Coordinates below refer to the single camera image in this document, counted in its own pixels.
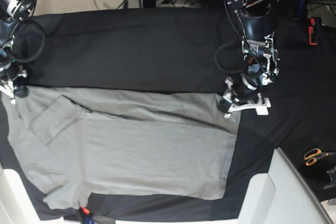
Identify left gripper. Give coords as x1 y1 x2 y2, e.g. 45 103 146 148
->
218 35 279 113

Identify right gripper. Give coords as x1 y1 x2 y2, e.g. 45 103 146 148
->
1 47 28 98

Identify grey T-shirt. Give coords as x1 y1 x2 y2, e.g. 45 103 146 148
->
2 87 241 209

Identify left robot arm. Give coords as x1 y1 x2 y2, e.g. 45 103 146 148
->
218 0 280 118

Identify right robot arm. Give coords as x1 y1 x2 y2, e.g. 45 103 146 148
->
1 0 37 103

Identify black table cloth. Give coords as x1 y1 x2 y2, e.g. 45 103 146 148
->
0 8 336 222

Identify red black clamp right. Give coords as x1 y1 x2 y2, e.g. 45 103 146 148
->
308 17 322 46

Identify white box left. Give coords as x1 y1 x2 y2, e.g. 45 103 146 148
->
1 168 64 224

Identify white box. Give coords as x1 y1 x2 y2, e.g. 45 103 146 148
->
237 148 333 224
1 168 64 224

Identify white box right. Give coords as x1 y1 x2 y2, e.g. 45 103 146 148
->
237 148 333 224

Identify black object right edge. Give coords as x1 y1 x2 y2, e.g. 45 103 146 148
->
323 166 336 190

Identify red blue clamp bottom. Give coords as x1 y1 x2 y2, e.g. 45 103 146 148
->
77 207 96 224

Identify orange handled scissors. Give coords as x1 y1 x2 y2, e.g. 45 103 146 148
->
303 148 335 166

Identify blue clamp on frame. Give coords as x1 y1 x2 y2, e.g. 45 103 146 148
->
295 0 305 19

